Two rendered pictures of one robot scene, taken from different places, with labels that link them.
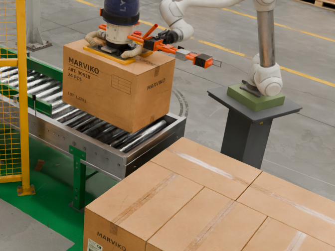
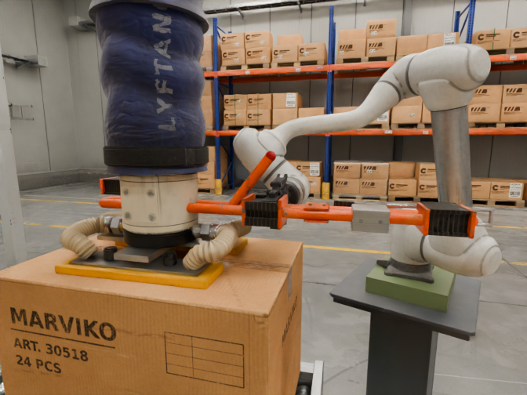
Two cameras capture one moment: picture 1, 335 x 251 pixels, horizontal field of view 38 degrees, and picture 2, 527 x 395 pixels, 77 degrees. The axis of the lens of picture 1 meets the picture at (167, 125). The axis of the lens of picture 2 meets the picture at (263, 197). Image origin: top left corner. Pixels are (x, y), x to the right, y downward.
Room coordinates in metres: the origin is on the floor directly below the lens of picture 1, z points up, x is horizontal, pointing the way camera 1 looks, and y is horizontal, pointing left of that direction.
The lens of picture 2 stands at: (2.11, 0.35, 1.35)
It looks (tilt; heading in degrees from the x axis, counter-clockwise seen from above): 10 degrees down; 344
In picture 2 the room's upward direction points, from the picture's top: straight up
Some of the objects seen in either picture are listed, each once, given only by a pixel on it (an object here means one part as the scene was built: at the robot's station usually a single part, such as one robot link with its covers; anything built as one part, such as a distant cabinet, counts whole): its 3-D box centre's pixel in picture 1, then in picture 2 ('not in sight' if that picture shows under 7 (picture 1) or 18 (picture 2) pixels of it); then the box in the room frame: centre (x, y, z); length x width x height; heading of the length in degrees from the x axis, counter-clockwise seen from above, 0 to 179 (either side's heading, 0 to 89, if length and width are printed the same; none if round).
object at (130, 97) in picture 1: (117, 80); (171, 331); (2.90, 0.36, 0.88); 0.60 x 0.40 x 0.40; 59
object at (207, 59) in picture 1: (202, 61); (443, 219); (2.60, -0.15, 1.20); 0.08 x 0.07 x 0.05; 61
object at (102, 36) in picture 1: (118, 42); (162, 231); (2.90, 0.37, 1.14); 0.34 x 0.25 x 0.06; 61
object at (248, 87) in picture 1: (254, 85); (405, 263); (3.20, -0.58, 0.85); 0.22 x 0.18 x 0.06; 47
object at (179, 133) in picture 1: (155, 152); not in sight; (2.73, 0.05, 0.47); 0.70 x 0.03 x 0.15; 151
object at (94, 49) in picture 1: (108, 51); (139, 261); (2.82, 0.42, 1.10); 0.34 x 0.10 x 0.05; 61
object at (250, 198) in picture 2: (152, 43); (265, 209); (2.78, 0.15, 1.21); 0.10 x 0.08 x 0.06; 151
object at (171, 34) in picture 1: (168, 38); (283, 197); (2.91, 0.06, 1.21); 0.09 x 0.07 x 0.08; 151
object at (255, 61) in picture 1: (261, 68); (414, 233); (3.18, -0.60, 0.98); 0.18 x 0.16 x 0.22; 9
